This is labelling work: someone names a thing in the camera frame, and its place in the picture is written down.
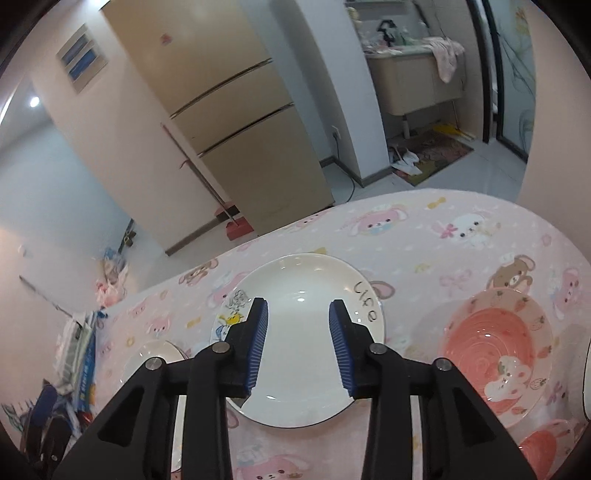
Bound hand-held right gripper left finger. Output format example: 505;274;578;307
53;298;269;480

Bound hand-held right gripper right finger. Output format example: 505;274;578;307
329;299;539;480

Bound white plate with cartoon print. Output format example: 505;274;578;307
210;253;385;428

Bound plain white plate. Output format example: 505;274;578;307
121;339;191;474

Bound large pink strawberry rabbit bowl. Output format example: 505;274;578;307
438;287;555;428

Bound red broom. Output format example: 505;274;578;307
161;122;256;241

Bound pink printed tablecloth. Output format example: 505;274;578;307
95;189;591;480

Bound pile of plastic bags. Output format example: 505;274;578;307
95;247;130;308

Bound blue printed bag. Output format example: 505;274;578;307
0;309;100;462

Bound white slippers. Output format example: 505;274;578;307
389;145;423;176

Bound beige refrigerator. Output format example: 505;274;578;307
100;0;335;236

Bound patterned door mat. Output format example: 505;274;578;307
402;129;475;188

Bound small pink rabbit bowl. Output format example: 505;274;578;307
517;418;583;480

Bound yellow mop head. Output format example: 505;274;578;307
434;124;476;141

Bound beige bathroom vanity cabinet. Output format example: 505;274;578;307
365;39;465;116

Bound pink white towel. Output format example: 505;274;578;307
422;37;466;85

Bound glass door with drawing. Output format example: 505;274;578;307
496;0;539;162

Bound black power cable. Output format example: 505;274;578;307
335;138;366;189

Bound black door frame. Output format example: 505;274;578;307
466;0;504;144

